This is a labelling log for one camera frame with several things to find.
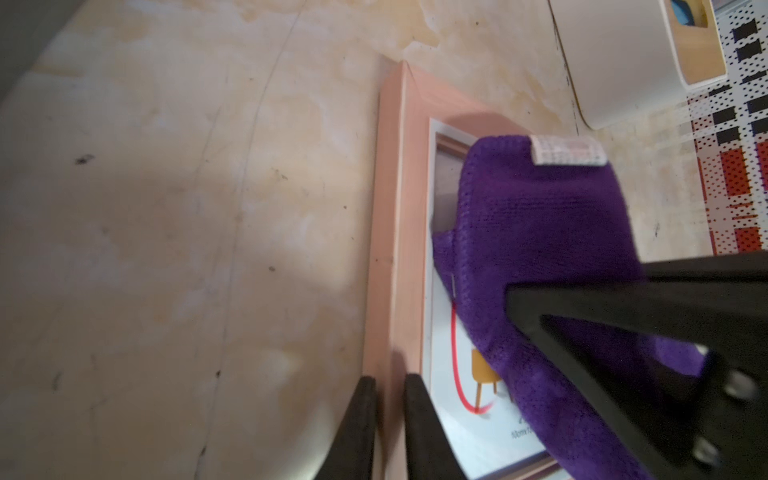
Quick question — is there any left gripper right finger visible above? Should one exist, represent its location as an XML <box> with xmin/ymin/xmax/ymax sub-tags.
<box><xmin>403</xmin><ymin>373</ymin><xmax>466</xmax><ymax>480</ymax></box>

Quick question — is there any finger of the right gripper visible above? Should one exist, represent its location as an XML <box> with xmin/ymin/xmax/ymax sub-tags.
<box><xmin>505</xmin><ymin>251</ymin><xmax>767</xmax><ymax>479</ymax></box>

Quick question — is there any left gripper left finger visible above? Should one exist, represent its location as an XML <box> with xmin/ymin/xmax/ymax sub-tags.
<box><xmin>315</xmin><ymin>376</ymin><xmax>378</xmax><ymax>480</ymax></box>

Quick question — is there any pink picture frame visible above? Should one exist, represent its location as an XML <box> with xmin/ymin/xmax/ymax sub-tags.
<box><xmin>362</xmin><ymin>62</ymin><xmax>527</xmax><ymax>479</ymax></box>

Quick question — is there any purple cloth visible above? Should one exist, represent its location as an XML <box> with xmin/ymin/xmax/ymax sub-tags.
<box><xmin>430</xmin><ymin>134</ymin><xmax>706</xmax><ymax>480</ymax></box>

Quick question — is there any white tissue box wooden lid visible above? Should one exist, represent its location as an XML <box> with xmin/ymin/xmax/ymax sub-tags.
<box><xmin>550</xmin><ymin>0</ymin><xmax>727</xmax><ymax>130</ymax></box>

